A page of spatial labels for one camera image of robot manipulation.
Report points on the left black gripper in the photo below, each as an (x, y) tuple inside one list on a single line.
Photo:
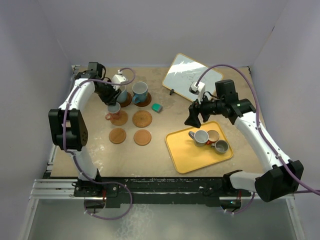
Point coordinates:
[(111, 99)]

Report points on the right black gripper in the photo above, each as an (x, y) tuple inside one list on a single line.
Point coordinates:
[(193, 119)]

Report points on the large teal mug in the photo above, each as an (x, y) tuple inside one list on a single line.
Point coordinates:
[(122, 97)]

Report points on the pink handled patterned mug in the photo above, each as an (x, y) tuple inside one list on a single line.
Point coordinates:
[(113, 112)]

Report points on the grey handled mug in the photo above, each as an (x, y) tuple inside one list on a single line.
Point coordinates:
[(200, 137)]

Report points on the small orange cup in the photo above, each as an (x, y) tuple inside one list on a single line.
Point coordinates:
[(213, 137)]

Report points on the light woven coaster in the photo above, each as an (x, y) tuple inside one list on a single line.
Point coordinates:
[(120, 119), (142, 118)]

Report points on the blue patterned mug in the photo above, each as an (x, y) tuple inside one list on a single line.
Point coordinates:
[(140, 92)]

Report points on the dark brown ringed coaster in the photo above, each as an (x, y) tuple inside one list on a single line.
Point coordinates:
[(146, 102)]

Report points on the light woven front coaster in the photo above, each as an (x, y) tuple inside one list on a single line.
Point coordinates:
[(142, 118)]

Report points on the plain orange coaster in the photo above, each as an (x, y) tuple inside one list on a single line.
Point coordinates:
[(142, 137), (117, 135)]

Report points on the plain orange front coaster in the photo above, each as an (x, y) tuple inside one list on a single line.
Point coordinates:
[(142, 137)]

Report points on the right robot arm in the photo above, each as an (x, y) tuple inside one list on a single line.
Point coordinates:
[(262, 145)]

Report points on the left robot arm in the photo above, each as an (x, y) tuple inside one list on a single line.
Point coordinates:
[(67, 125)]

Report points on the small grey cup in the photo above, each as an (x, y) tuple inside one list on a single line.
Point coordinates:
[(220, 146)]

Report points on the yellow tray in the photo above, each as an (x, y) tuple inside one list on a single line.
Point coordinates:
[(187, 157)]

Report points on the green whiteboard eraser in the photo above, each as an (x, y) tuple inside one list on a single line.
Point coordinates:
[(157, 107)]

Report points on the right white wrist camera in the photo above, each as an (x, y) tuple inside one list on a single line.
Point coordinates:
[(198, 88)]

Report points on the small whiteboard with wooden frame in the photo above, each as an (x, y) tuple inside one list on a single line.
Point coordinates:
[(184, 71)]

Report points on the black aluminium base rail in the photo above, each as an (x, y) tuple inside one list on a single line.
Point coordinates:
[(112, 192)]

